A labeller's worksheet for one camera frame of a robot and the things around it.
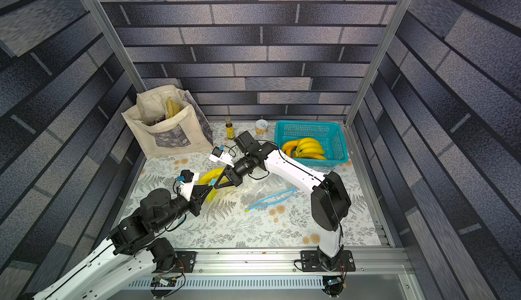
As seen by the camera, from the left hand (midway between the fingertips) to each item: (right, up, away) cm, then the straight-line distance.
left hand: (210, 186), depth 68 cm
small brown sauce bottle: (0, +20, +40) cm, 45 cm away
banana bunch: (+41, +12, +31) cm, 53 cm away
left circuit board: (-18, -35, +3) cm, 39 cm away
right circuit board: (+46, -36, +5) cm, 59 cm away
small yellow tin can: (+17, +24, +43) cm, 52 cm away
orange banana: (+41, +8, +29) cm, 51 cm away
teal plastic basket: (+55, +19, +39) cm, 70 cm away
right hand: (+1, 0, +4) cm, 4 cm away
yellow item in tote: (-26, +31, +26) cm, 48 cm away
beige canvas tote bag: (-23, +24, +15) cm, 36 cm away
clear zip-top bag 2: (+22, -8, +25) cm, 34 cm away
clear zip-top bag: (-2, -10, +23) cm, 26 cm away
